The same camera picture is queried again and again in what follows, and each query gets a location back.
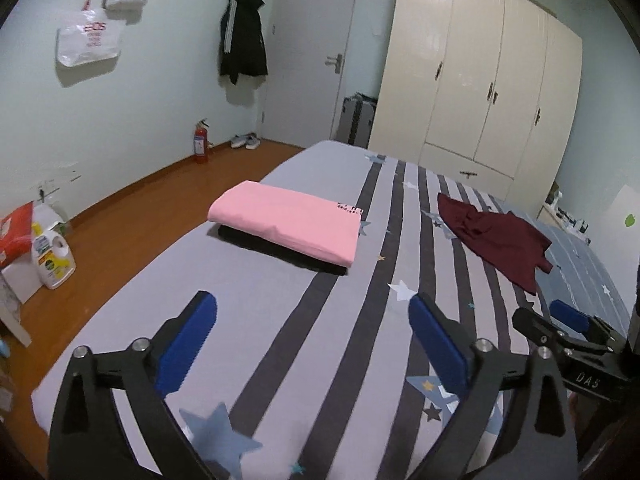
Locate red fire extinguisher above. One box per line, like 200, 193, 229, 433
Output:
192, 118, 213, 164

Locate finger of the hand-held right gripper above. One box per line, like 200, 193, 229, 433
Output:
547, 299, 608, 341
512, 306, 616, 361

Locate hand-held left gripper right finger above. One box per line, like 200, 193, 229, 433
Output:
407, 292, 581, 480

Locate cream wardrobe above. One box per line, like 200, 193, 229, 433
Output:
367, 0, 583, 211

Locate black hanging jacket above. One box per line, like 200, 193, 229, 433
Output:
218, 0, 268, 86

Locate white red-printed plastic bag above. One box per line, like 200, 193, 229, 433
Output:
56, 7, 125, 67

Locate white detergent bottle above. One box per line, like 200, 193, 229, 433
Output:
31, 232, 77, 290

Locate maroon shirt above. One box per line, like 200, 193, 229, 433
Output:
437, 192, 555, 296

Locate bed with striped sheet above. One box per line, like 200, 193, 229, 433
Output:
31, 140, 633, 480

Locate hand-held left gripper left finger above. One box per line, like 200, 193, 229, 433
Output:
46, 290, 218, 480

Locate white cardboard box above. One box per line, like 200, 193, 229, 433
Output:
0, 252, 43, 306

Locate pink printed sweatshirt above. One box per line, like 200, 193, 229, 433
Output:
207, 181, 362, 268

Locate red cardboard box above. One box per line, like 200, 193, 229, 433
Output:
0, 201, 36, 268

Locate white panel green sticker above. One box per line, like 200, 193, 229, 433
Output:
585, 184, 640, 271

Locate white door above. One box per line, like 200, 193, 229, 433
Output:
262, 0, 362, 143

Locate silver suitcase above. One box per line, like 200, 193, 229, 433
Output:
334, 92, 378, 148

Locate white bedside table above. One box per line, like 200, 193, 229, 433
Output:
540, 182, 593, 246

